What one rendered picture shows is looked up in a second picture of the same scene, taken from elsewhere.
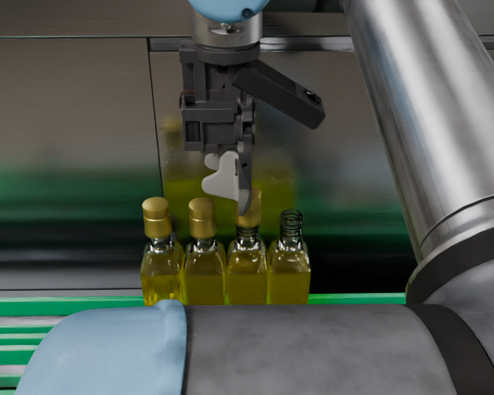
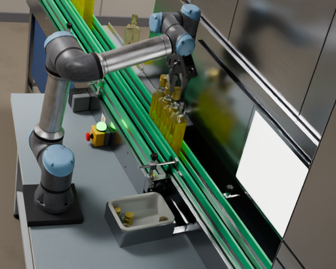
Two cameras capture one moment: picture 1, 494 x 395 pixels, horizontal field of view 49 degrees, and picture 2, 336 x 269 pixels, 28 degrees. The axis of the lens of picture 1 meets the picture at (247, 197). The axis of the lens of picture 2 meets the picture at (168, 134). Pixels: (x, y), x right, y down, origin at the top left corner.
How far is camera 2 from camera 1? 2.29 m
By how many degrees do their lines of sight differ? 48
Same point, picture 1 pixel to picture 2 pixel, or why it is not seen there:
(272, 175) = (205, 101)
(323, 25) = (226, 61)
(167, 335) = (68, 34)
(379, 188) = (222, 129)
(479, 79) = (125, 48)
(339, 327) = (73, 42)
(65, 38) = not seen: hidden behind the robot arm
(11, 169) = not seen: hidden behind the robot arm
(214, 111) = (172, 56)
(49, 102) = not seen: hidden behind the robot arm
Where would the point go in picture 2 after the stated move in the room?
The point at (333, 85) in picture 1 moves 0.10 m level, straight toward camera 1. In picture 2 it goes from (222, 81) to (197, 81)
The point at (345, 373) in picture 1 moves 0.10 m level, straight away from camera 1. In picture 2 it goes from (68, 42) to (97, 45)
